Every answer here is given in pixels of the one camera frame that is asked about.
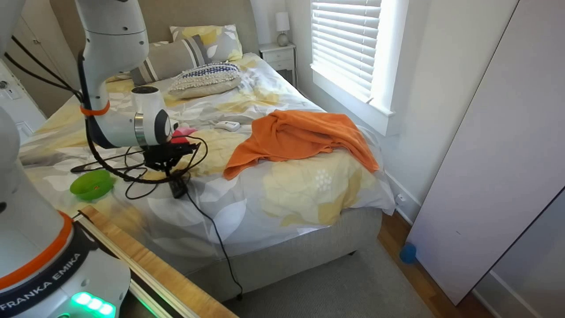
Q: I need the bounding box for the orange cloth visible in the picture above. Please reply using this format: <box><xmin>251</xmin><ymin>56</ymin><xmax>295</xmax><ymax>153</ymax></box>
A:
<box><xmin>220</xmin><ymin>107</ymin><xmax>381</xmax><ymax>181</ymax></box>

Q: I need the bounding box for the white window frame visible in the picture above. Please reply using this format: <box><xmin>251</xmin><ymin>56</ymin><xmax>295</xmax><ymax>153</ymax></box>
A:
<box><xmin>307</xmin><ymin>0</ymin><xmax>411</xmax><ymax>137</ymax></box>

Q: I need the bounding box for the beige closet door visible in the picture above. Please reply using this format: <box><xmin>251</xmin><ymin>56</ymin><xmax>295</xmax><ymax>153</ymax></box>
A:
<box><xmin>7</xmin><ymin>0</ymin><xmax>88</xmax><ymax>120</ymax></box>

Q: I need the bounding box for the black remote control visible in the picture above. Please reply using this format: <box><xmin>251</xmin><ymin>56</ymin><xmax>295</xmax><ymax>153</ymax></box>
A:
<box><xmin>168</xmin><ymin>178</ymin><xmax>190</xmax><ymax>199</ymax></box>

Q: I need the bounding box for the yellow floral pillow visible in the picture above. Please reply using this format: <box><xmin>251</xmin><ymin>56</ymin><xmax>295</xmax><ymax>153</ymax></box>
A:
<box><xmin>168</xmin><ymin>22</ymin><xmax>245</xmax><ymax>63</ymax></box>

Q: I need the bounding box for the grey striped pillow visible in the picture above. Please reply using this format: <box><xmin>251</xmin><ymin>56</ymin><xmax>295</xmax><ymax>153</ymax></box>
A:
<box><xmin>129</xmin><ymin>33</ymin><xmax>212</xmax><ymax>84</ymax></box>

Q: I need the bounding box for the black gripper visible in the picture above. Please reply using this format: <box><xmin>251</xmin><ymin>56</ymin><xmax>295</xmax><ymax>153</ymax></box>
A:
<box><xmin>139</xmin><ymin>139</ymin><xmax>198</xmax><ymax>185</ymax></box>

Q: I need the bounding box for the black cable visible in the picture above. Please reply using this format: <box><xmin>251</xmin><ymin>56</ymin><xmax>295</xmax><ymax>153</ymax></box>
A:
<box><xmin>69</xmin><ymin>148</ymin><xmax>245</xmax><ymax>298</ymax></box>

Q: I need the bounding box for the white knitted pillow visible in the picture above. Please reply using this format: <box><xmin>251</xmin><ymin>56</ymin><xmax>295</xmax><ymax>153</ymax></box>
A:
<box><xmin>164</xmin><ymin>61</ymin><xmax>245</xmax><ymax>102</ymax></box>

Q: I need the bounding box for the white wardrobe panel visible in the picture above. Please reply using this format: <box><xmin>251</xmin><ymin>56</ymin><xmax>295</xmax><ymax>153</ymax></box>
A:
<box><xmin>406</xmin><ymin>0</ymin><xmax>565</xmax><ymax>305</ymax></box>

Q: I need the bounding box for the small white device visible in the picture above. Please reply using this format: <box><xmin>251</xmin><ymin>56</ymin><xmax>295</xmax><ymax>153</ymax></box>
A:
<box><xmin>213</xmin><ymin>118</ymin><xmax>242</xmax><ymax>132</ymax></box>

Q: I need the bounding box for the white nightstand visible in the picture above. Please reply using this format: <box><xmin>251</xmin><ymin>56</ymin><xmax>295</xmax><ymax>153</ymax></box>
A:
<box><xmin>258</xmin><ymin>42</ymin><xmax>298</xmax><ymax>88</ymax></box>

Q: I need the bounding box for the beige headboard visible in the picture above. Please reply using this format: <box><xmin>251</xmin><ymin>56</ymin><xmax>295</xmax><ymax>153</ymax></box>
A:
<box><xmin>49</xmin><ymin>0</ymin><xmax>261</xmax><ymax>58</ymax></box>

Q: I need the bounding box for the bed with floral duvet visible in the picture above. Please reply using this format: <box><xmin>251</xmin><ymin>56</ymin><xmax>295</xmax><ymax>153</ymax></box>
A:
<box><xmin>16</xmin><ymin>51</ymin><xmax>397</xmax><ymax>302</ymax></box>

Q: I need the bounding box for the white window blind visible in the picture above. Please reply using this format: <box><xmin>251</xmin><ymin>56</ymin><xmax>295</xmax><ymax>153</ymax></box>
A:
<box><xmin>309</xmin><ymin>0</ymin><xmax>383</xmax><ymax>105</ymax></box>

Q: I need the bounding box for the small white lamp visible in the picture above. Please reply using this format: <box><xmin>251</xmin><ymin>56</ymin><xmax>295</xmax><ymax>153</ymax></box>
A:
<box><xmin>273</xmin><ymin>10</ymin><xmax>293</xmax><ymax>49</ymax></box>

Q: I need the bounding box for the green plastic bowl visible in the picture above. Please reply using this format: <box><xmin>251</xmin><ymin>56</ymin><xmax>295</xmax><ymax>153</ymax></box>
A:
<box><xmin>69</xmin><ymin>167</ymin><xmax>118</xmax><ymax>203</ymax></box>

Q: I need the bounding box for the black robot hose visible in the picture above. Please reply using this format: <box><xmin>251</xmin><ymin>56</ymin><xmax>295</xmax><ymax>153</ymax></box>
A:
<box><xmin>2</xmin><ymin>33</ymin><xmax>210</xmax><ymax>185</ymax></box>

